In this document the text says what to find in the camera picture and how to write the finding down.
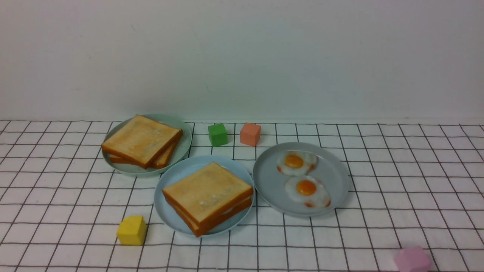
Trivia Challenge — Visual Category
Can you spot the salmon orange cube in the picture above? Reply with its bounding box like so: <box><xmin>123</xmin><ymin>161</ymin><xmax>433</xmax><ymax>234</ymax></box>
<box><xmin>240</xmin><ymin>122</ymin><xmax>261</xmax><ymax>147</ymax></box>

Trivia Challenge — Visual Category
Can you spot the green cube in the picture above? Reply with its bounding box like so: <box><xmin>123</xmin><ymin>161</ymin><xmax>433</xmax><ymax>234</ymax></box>
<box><xmin>208</xmin><ymin>124</ymin><xmax>228</xmax><ymax>147</ymax></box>

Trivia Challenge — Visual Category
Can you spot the light blue plate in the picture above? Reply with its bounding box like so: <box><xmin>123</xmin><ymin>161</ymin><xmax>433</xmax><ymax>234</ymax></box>
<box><xmin>154</xmin><ymin>155</ymin><xmax>255</xmax><ymax>238</ymax></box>

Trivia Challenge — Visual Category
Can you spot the grey plate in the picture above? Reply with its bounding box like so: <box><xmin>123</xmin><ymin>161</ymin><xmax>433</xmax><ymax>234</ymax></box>
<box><xmin>253</xmin><ymin>142</ymin><xmax>351</xmax><ymax>216</ymax></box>

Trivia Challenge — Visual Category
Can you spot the pale green plate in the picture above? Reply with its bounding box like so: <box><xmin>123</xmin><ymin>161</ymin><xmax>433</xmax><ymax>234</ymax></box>
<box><xmin>102</xmin><ymin>114</ymin><xmax>192</xmax><ymax>177</ymax></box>

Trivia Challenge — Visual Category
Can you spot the yellow block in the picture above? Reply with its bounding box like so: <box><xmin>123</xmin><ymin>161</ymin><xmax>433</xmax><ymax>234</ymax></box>
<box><xmin>116</xmin><ymin>215</ymin><xmax>147</xmax><ymax>246</ymax></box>

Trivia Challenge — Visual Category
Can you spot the white grid tablecloth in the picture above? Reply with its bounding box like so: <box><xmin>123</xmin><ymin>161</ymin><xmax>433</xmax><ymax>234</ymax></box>
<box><xmin>0</xmin><ymin>120</ymin><xmax>484</xmax><ymax>272</ymax></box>

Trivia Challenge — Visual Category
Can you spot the pink cube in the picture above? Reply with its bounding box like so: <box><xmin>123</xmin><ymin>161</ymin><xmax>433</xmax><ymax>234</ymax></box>
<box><xmin>394</xmin><ymin>246</ymin><xmax>431</xmax><ymax>272</ymax></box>

